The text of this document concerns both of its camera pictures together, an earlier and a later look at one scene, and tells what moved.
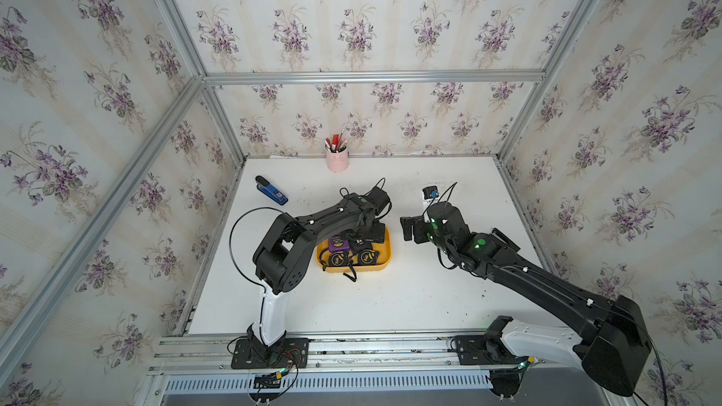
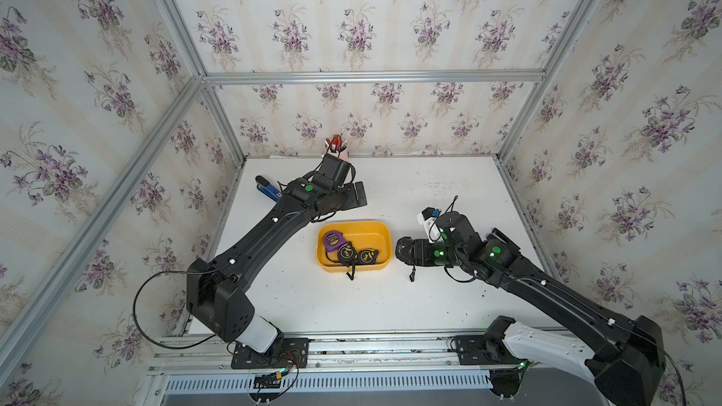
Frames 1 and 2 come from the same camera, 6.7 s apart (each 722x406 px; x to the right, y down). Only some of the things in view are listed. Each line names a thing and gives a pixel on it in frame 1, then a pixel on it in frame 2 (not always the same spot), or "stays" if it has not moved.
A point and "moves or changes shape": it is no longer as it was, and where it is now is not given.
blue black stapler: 267,189 stays
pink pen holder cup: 337,163 stays
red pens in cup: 336,144 stays
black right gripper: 416,223 to 418,247
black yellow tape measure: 368,257 stays
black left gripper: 377,236 to 352,199
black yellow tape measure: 342,259 moves or changes shape
